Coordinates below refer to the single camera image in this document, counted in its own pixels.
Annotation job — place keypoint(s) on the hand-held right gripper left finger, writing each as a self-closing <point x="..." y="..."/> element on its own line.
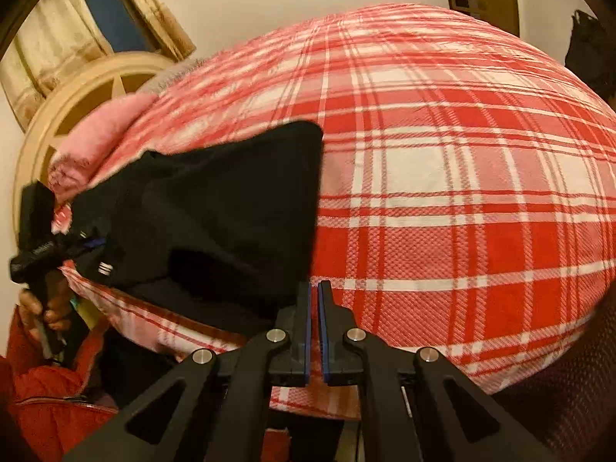
<point x="307" y="337"/>

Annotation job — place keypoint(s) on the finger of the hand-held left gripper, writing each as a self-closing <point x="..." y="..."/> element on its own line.
<point x="86" y="246"/>

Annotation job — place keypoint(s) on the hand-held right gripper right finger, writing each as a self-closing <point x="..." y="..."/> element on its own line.
<point x="323" y="337"/>

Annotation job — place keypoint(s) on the black pants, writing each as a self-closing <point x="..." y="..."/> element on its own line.
<point x="216" y="211"/>

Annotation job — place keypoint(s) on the person's left hand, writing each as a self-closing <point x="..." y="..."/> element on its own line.
<point x="57" y="305"/>

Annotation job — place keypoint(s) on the pink rolled blanket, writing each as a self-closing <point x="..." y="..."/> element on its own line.
<point x="101" y="130"/>

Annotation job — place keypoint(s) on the cream star headboard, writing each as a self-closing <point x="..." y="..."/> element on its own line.
<point x="82" y="82"/>

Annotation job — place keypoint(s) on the red jacket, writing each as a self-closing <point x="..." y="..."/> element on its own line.
<point x="43" y="390"/>

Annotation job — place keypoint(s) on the beige floral curtain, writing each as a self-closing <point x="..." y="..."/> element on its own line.
<point x="154" y="9"/>
<point x="43" y="53"/>

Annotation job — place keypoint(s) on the grey fringed pillow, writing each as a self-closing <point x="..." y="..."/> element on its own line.
<point x="168" y="77"/>

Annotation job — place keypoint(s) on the red plaid bed sheet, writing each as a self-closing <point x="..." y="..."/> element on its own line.
<point x="457" y="178"/>

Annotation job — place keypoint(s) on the window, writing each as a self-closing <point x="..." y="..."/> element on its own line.
<point x="110" y="14"/>

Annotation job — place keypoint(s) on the dark maroon cloth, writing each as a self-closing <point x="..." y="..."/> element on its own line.
<point x="568" y="394"/>

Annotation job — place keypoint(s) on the dark hanging clothing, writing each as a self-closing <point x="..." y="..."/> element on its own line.
<point x="592" y="53"/>

